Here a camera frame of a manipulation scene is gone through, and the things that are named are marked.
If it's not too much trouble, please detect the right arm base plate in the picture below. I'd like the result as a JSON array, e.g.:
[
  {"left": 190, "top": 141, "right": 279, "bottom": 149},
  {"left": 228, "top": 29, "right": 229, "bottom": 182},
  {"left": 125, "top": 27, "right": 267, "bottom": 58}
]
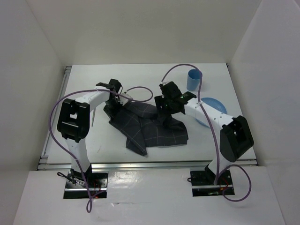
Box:
[{"left": 187, "top": 169, "right": 235, "bottom": 197}]

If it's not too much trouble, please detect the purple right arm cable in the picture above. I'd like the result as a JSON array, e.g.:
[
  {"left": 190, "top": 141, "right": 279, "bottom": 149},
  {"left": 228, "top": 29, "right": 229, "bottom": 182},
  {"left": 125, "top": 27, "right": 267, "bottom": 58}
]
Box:
[{"left": 162, "top": 64, "right": 252, "bottom": 202}]

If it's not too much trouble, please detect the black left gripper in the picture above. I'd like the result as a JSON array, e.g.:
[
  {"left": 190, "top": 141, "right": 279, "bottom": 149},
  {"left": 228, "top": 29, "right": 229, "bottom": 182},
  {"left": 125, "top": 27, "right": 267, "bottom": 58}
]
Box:
[{"left": 103, "top": 98, "right": 125, "bottom": 120}]

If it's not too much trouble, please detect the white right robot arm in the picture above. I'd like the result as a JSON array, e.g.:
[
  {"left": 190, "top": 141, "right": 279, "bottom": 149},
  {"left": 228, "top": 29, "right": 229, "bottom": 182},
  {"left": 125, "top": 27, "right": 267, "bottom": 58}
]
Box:
[{"left": 155, "top": 82, "right": 254, "bottom": 184}]

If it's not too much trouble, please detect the blue plastic cup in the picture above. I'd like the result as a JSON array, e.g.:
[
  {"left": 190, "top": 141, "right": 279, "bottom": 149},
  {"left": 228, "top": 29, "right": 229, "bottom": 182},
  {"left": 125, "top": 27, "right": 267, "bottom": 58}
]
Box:
[{"left": 186, "top": 69, "right": 203, "bottom": 91}]

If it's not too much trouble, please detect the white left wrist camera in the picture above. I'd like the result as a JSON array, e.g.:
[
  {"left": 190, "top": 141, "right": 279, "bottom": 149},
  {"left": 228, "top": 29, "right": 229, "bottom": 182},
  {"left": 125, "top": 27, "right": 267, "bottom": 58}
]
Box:
[{"left": 119, "top": 92, "right": 133, "bottom": 105}]

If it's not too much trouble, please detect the dark grey checked cloth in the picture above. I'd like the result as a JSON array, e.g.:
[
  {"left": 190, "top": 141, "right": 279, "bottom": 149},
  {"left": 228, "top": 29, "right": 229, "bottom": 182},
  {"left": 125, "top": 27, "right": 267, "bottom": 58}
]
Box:
[{"left": 109, "top": 102, "right": 188, "bottom": 156}]

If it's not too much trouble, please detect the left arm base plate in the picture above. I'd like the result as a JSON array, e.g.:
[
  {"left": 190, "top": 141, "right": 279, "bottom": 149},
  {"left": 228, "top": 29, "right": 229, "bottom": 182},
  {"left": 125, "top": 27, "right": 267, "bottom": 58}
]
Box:
[{"left": 63, "top": 171, "right": 110, "bottom": 200}]

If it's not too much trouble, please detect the silver metal spoon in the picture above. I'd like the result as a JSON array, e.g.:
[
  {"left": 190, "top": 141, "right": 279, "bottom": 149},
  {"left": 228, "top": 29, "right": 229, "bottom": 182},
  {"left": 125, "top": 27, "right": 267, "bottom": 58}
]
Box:
[{"left": 91, "top": 109, "right": 96, "bottom": 127}]

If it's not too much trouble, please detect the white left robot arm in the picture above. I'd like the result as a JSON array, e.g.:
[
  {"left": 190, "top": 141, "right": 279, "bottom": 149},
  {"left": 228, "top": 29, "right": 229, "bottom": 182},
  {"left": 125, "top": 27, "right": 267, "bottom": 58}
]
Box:
[{"left": 57, "top": 79, "right": 122, "bottom": 187}]

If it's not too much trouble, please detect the blue plastic plate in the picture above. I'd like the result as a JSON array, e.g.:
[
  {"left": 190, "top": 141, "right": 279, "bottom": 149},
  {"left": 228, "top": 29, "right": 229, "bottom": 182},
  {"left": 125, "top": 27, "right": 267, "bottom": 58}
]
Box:
[{"left": 201, "top": 97, "right": 227, "bottom": 114}]

